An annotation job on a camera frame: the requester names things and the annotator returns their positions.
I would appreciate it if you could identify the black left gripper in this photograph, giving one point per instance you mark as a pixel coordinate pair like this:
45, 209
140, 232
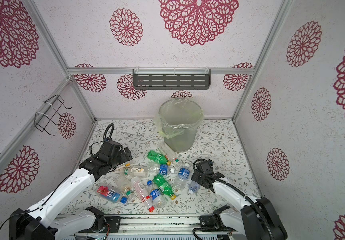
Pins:
128, 152

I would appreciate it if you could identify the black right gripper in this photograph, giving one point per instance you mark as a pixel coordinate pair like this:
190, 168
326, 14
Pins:
194, 176

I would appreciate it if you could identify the crushed Pocari bottle blue label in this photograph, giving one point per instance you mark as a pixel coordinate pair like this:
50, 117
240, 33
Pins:
162, 169

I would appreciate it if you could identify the clear bottle blue label white cap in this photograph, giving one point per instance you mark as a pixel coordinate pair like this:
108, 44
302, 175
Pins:
182, 177

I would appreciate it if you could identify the small clear bottle pale blue cap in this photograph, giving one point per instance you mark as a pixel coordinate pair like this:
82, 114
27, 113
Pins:
193, 188

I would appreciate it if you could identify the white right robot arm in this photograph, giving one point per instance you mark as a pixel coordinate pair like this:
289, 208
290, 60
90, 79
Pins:
247, 206

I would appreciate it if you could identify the green plastic bin liner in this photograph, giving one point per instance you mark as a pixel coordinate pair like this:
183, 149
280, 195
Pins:
177, 116

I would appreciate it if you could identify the green bottle yellow cap lower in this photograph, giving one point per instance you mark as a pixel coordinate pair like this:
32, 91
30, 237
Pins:
164, 186

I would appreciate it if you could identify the clear bottle green red label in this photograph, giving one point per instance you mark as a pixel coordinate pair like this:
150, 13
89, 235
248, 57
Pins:
169, 154

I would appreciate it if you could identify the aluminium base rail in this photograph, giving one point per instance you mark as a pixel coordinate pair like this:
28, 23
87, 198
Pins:
160, 223

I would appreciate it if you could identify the clear bottle white yellow label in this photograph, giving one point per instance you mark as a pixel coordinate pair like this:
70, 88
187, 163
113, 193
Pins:
135, 171

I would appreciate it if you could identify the blue pink Fiji bottle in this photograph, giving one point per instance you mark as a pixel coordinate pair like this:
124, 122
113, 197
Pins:
111, 194

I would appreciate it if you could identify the green bottle yellow cap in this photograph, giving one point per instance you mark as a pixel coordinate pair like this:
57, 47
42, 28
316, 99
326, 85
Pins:
164, 186
158, 158

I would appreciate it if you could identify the green bottle yellow cap upper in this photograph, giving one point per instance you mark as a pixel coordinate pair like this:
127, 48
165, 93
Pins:
158, 158

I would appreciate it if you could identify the dark grey wall shelf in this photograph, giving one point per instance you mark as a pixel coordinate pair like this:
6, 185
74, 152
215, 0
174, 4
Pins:
171, 80

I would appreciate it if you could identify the silver mesh waste bin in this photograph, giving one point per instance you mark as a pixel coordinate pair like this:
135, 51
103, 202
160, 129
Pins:
183, 142

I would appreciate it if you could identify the clear bottle red cap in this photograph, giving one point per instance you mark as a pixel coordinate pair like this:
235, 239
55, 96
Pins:
142, 193

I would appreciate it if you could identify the clear bottle green cap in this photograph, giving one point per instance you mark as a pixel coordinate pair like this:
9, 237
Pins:
123, 185

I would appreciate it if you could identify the black wire wall rack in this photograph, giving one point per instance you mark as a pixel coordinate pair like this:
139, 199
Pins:
45, 117

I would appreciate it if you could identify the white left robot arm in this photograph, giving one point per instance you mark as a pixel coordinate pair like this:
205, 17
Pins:
39, 222

